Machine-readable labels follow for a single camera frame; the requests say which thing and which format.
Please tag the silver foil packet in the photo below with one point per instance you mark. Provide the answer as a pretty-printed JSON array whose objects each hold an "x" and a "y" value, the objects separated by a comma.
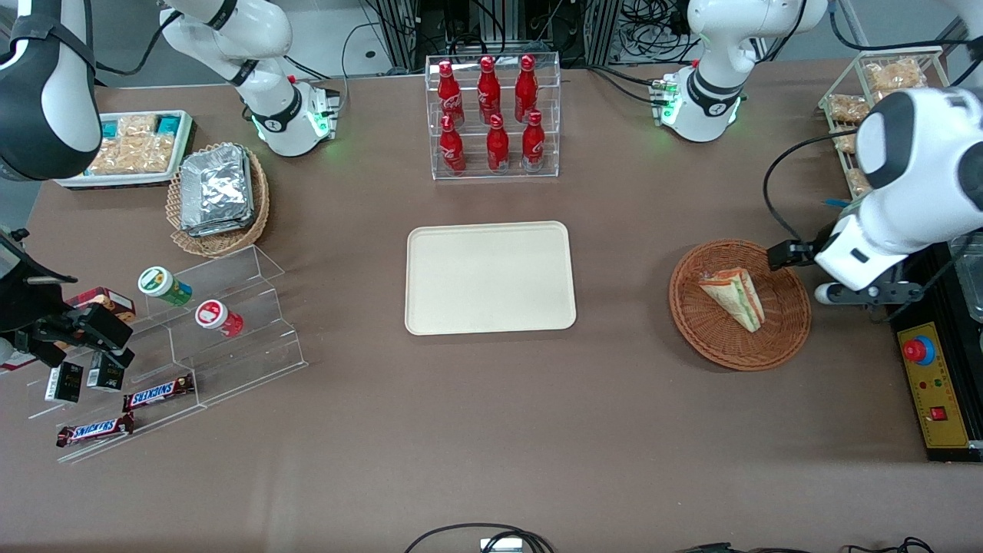
[
  {"x": 215, "y": 184},
  {"x": 223, "y": 229}
]

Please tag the small blue strip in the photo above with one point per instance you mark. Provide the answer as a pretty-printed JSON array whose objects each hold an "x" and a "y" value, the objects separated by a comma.
[{"x": 837, "y": 203}]

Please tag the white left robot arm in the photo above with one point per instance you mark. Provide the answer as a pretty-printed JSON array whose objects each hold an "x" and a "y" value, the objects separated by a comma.
[{"x": 714, "y": 46}]

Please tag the brown Snickers bar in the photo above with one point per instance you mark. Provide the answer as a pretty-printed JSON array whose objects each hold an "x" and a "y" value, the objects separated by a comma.
[
  {"x": 157, "y": 392},
  {"x": 94, "y": 430}
]

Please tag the clear acrylic stepped stand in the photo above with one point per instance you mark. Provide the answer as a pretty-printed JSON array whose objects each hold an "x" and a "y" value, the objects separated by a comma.
[{"x": 246, "y": 349}]

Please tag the clear acrylic bottle rack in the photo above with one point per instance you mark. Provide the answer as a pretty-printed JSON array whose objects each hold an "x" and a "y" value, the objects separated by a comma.
[{"x": 468, "y": 173}]

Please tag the aluminium frame post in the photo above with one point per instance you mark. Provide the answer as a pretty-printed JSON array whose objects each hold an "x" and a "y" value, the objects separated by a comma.
[
  {"x": 603, "y": 31},
  {"x": 401, "y": 34}
]

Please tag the silver metal bracket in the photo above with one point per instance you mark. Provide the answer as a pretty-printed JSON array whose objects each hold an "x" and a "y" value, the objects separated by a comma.
[{"x": 501, "y": 545}]

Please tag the green white capped container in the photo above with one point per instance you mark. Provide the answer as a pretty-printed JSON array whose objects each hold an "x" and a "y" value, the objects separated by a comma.
[{"x": 161, "y": 284}]

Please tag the red brown snack box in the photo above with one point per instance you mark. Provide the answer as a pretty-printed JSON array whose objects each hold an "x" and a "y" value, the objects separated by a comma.
[{"x": 107, "y": 299}]

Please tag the red cola bottle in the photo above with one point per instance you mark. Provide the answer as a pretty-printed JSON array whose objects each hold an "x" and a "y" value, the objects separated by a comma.
[
  {"x": 533, "y": 144},
  {"x": 488, "y": 92},
  {"x": 449, "y": 96},
  {"x": 451, "y": 150},
  {"x": 498, "y": 147},
  {"x": 526, "y": 88}
]

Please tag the brown round wicker basket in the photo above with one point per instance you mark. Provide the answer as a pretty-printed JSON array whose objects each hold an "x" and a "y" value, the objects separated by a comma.
[{"x": 714, "y": 338}]

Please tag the left arm gripper black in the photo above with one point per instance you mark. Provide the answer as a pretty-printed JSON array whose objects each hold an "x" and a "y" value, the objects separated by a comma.
[{"x": 785, "y": 254}]

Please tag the white snack tray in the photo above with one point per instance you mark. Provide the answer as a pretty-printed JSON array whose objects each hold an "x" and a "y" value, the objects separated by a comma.
[{"x": 77, "y": 181}]

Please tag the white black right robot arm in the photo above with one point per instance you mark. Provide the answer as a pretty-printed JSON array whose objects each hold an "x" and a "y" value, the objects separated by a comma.
[{"x": 261, "y": 38}]

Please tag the bagged beige pastry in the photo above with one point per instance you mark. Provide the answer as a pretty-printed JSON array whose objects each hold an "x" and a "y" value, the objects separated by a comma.
[
  {"x": 845, "y": 142},
  {"x": 895, "y": 77},
  {"x": 858, "y": 183},
  {"x": 848, "y": 107}
]

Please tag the teal snack pack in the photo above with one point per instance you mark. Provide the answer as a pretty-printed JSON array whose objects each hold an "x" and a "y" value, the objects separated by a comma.
[
  {"x": 169, "y": 124},
  {"x": 111, "y": 127}
]

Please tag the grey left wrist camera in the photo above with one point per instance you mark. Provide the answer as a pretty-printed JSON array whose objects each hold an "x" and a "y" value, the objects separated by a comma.
[{"x": 833, "y": 293}]

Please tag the black yellow emergency stop box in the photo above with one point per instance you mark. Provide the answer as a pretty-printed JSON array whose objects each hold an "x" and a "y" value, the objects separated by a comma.
[{"x": 941, "y": 407}]

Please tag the red white capped container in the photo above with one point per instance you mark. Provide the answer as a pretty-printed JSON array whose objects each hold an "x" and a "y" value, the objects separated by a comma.
[{"x": 215, "y": 316}]

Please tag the clear plastic container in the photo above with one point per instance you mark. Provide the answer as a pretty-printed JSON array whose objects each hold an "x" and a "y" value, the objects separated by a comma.
[{"x": 969, "y": 276}]

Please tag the small black box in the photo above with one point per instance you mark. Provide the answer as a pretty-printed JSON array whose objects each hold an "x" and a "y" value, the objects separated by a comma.
[
  {"x": 106, "y": 378},
  {"x": 63, "y": 382}
]

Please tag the light tan wicker basket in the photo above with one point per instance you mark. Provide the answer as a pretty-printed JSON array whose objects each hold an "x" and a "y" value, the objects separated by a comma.
[{"x": 219, "y": 244}]

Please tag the right arm gripper black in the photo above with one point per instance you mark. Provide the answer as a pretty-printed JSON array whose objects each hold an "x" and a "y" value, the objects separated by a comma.
[{"x": 23, "y": 307}]

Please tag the beige rectangular tray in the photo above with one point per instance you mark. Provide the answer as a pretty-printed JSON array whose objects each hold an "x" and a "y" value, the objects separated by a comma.
[{"x": 488, "y": 280}]

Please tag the clear bag of beige crackers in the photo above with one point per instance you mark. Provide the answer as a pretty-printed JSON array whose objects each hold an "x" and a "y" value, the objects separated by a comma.
[
  {"x": 159, "y": 152},
  {"x": 115, "y": 157},
  {"x": 137, "y": 125}
]

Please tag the triangular sandwich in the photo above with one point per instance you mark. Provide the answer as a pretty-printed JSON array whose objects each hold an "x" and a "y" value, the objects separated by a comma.
[{"x": 737, "y": 299}]

